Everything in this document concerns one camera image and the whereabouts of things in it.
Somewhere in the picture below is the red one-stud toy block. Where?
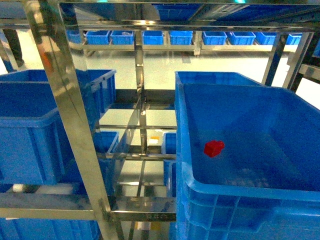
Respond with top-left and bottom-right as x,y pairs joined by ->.
203,140 -> 225,158

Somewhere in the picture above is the large blue target crate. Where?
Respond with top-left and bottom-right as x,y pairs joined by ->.
175,71 -> 320,240

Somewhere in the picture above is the blue crate left of rack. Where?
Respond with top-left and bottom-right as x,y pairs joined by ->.
0,69 -> 117,186

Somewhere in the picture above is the steel storage rack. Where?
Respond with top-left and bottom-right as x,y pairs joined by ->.
4,0 -> 320,239

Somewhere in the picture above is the person in dark clothes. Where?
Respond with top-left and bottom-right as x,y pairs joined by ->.
3,29 -> 25,68

